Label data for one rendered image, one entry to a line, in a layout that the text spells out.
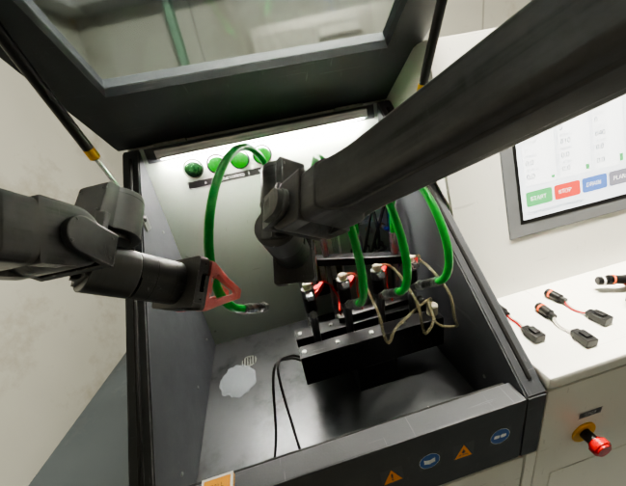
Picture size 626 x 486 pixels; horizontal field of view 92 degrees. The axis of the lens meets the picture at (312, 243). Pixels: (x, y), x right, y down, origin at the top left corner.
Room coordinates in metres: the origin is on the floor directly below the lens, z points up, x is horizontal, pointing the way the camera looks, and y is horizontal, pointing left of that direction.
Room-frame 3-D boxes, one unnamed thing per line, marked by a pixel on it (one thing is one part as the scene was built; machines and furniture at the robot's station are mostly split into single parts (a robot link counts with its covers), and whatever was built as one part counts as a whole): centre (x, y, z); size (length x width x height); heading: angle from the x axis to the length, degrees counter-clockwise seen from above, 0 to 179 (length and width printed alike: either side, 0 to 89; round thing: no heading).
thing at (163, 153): (0.83, 0.06, 1.43); 0.54 x 0.03 x 0.02; 97
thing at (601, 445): (0.34, -0.45, 0.80); 0.05 x 0.04 x 0.05; 97
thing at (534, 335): (0.49, -0.38, 0.99); 0.12 x 0.02 x 0.02; 8
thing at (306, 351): (0.58, -0.09, 0.91); 0.34 x 0.10 x 0.15; 97
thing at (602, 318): (0.50, -0.52, 0.99); 0.12 x 0.02 x 0.02; 14
